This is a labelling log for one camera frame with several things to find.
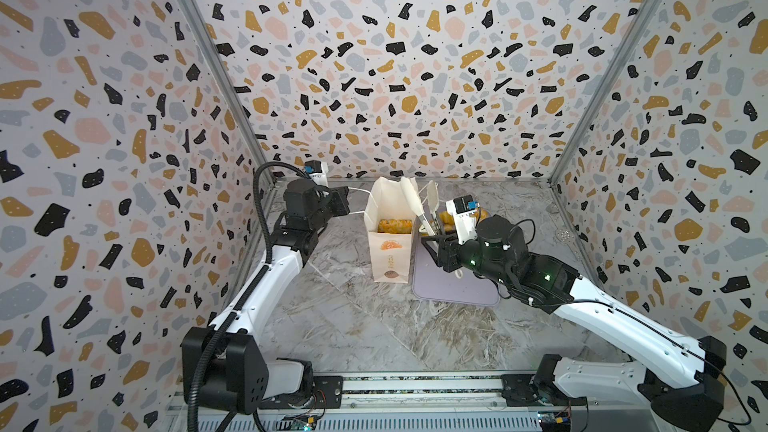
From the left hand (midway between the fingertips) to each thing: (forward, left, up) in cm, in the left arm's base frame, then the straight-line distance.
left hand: (348, 182), depth 78 cm
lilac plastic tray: (-15, -31, -30) cm, 46 cm away
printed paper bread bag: (-13, -11, -13) cm, 22 cm away
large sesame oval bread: (+2, -12, -22) cm, 25 cm away
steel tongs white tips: (-8, -21, +2) cm, 23 cm away
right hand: (-19, -18, +3) cm, 26 cm away
